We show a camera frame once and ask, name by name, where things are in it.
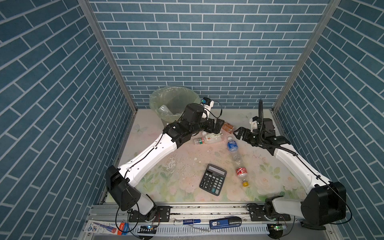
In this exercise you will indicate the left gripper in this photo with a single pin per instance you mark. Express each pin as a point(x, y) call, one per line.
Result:
point(218, 126)

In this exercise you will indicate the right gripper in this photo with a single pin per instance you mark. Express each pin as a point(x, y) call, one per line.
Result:
point(241, 129)

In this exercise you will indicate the brown cafe bottle white swirl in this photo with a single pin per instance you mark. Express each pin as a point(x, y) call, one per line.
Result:
point(228, 128)

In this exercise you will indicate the Pocari Sweat blue label bottle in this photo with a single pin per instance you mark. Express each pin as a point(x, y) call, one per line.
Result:
point(234, 151)

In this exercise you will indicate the crushed red bottle yellow cap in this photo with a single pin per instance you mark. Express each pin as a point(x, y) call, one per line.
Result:
point(242, 174)

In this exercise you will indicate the square tea bottle white cap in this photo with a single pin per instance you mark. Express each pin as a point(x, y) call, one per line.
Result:
point(165, 111)

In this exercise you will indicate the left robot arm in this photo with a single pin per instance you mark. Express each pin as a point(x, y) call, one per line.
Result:
point(121, 181)

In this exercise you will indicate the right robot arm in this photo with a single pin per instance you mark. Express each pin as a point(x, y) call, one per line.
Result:
point(325, 201)

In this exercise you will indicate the green plastic bin liner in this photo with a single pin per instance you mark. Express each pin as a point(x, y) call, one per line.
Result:
point(155, 101)

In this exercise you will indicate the black desk calculator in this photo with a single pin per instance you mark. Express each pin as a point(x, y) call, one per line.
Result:
point(213, 180)

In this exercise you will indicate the blue box cutter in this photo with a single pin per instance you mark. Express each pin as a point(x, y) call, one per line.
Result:
point(225, 223)

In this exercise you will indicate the blue marker pen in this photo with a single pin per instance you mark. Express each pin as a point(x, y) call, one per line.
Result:
point(187, 222)

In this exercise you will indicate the black spare gripper finger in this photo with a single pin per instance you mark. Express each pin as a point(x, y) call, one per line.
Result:
point(309, 226)

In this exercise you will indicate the toothpaste box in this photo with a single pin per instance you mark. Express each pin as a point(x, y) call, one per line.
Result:
point(106, 228)

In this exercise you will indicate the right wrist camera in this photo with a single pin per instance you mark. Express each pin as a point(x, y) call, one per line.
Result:
point(254, 123)

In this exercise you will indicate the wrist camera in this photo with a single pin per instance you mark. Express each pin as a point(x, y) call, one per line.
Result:
point(207, 104)
point(254, 123)

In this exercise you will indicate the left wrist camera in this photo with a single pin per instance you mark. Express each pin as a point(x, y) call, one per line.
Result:
point(207, 104)

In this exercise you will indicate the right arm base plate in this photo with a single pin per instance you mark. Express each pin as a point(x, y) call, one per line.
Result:
point(258, 214)

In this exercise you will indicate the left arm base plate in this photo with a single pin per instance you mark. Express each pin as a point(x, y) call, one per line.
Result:
point(158, 214)

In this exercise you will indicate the white slotted cable duct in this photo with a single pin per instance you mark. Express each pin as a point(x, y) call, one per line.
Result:
point(201, 230)

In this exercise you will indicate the aluminium frame rail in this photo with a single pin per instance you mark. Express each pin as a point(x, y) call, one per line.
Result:
point(291, 230)

